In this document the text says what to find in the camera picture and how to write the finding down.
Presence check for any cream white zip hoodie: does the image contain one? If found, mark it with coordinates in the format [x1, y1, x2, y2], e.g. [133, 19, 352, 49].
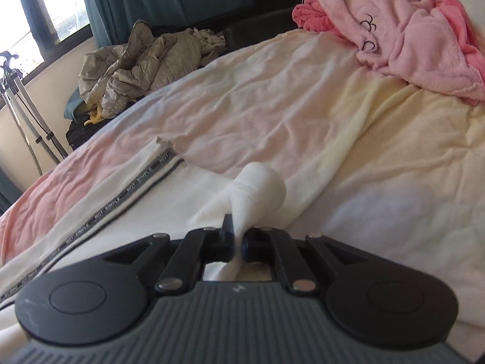
[1, 139, 287, 357]

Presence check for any teal left curtain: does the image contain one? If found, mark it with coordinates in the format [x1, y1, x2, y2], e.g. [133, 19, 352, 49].
[0, 169, 22, 215]

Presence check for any pastel pink yellow bed sheet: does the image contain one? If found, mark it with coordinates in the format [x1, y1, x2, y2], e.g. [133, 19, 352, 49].
[24, 30, 484, 359]

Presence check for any yellow item on sofa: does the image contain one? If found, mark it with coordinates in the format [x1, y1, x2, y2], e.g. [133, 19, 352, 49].
[84, 109, 104, 126]

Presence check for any silver garment steamer stand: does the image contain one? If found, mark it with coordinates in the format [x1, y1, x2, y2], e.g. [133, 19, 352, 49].
[1, 51, 68, 176]

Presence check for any teal cushion on sofa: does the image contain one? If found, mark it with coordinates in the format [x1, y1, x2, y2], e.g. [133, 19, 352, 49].
[63, 88, 85, 122]

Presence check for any beige quilted jacket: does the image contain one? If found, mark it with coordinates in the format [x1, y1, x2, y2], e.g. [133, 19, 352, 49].
[77, 20, 229, 119]

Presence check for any pink fluffy robe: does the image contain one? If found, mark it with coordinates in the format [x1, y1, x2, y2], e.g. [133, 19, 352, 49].
[292, 0, 484, 105]

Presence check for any dark framed window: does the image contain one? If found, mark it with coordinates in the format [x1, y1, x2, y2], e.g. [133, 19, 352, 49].
[1, 0, 92, 83]

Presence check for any black leather sofa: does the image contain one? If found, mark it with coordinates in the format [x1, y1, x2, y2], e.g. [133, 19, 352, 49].
[66, 0, 302, 150]

